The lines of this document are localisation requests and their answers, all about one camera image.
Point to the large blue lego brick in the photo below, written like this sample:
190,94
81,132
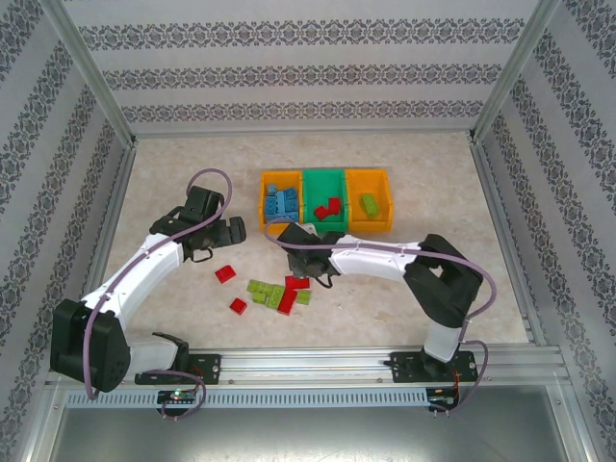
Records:
275,208

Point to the small green lego brick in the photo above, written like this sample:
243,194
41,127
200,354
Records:
304,297
260,299

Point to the orange plastic bin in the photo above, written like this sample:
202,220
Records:
269,180
370,226

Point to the green plastic bin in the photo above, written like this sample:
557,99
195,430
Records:
320,187

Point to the small red lego brick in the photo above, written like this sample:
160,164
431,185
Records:
238,306

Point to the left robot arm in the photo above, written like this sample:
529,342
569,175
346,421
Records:
139,274

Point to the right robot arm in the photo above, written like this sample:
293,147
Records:
443,284

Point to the left circuit board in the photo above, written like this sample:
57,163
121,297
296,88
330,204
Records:
178,396

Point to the circuit board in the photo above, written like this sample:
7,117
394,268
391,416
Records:
443,399
178,396

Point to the grey metal sheet panel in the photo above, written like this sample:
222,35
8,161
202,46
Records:
308,433

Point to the right circuit board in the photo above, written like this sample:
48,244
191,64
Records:
443,399

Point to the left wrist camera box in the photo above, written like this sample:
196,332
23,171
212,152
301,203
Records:
202,202

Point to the aluminium side rail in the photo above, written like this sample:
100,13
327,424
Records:
492,192
118,192

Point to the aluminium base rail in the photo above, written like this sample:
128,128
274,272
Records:
308,361

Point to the aluminium back rail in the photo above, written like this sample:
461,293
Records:
303,133

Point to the aluminium frame post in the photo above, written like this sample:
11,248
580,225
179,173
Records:
514,72
91,72

